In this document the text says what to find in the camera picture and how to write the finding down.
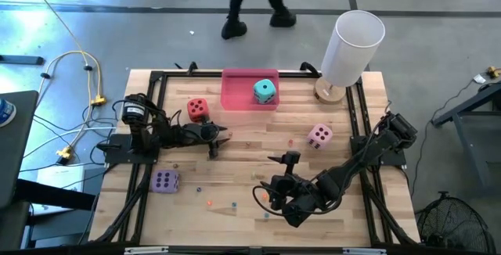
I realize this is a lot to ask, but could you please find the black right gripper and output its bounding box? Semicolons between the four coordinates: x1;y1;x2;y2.
267;151;318;228

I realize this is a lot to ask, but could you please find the large red foam die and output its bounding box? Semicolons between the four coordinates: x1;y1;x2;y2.
186;98;211;124

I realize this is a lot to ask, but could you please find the blue and white can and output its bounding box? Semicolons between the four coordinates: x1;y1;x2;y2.
0;98;17;128

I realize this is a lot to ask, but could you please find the dark grey desk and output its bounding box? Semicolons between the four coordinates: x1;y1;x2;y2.
0;89;97;251

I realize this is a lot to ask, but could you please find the white flat box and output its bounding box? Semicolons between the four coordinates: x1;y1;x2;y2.
36;165;85;193

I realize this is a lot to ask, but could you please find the dark grey metal stand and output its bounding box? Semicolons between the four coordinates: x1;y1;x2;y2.
431;82;501;188

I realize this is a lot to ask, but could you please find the black floor bar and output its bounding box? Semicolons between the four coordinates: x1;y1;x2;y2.
0;54;45;66

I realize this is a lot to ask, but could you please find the black mesh fan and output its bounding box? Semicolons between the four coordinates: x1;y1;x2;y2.
416;191;497;255

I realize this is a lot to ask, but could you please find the yellow extension cable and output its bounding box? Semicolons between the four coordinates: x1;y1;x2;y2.
21;0;109;160

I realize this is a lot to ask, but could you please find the pink translucent plastic bin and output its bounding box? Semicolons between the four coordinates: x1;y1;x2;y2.
220;68;281;112

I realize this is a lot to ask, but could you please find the large teal foam die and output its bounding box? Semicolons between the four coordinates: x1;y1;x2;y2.
252;78;277;105

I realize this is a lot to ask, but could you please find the silver frame bracket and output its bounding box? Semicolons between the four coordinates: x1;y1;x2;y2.
124;246;169;255
343;247;387;255

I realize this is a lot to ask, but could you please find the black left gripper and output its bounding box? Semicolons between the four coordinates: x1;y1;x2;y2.
182;121;231;160

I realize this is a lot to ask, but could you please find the large purple foam die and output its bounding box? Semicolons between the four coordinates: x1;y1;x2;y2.
150;169;181;194

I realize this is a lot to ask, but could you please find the white shade table lamp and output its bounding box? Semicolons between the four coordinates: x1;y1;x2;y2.
312;9;387;106

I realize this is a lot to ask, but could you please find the large pink foam die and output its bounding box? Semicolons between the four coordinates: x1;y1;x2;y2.
306;123;334;150

